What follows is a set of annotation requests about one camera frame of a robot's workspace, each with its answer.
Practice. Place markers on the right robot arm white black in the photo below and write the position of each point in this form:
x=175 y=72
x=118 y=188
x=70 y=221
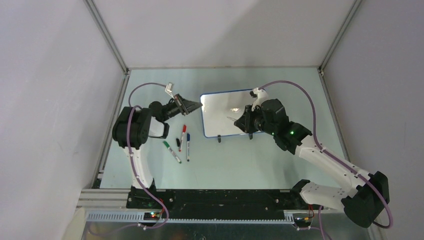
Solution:
x=361 y=195

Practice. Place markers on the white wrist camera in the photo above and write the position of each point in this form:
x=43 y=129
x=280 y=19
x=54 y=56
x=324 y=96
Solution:
x=260 y=95
x=169 y=89

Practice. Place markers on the blue-framed whiteboard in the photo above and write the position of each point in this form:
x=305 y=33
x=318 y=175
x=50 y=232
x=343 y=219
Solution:
x=217 y=106

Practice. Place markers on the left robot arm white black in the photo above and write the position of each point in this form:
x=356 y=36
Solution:
x=135 y=125

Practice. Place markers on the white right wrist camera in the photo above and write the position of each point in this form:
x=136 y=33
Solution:
x=260 y=95

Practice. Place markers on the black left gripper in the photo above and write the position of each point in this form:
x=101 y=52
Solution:
x=189 y=106

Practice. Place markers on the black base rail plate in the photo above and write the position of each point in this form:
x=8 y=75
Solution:
x=222 y=204

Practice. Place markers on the green whiteboard marker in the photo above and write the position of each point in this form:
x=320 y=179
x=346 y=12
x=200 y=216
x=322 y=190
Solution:
x=172 y=151

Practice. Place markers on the red whiteboard marker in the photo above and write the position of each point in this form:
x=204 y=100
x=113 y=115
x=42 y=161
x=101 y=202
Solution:
x=181 y=140

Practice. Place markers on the blue whiteboard marker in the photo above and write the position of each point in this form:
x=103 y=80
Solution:
x=188 y=147

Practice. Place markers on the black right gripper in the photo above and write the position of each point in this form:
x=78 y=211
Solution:
x=245 y=121

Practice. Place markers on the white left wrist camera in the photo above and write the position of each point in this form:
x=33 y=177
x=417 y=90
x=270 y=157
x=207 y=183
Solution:
x=169 y=89

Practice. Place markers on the grey slotted cable duct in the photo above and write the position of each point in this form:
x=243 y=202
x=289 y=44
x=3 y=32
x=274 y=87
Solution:
x=141 y=217

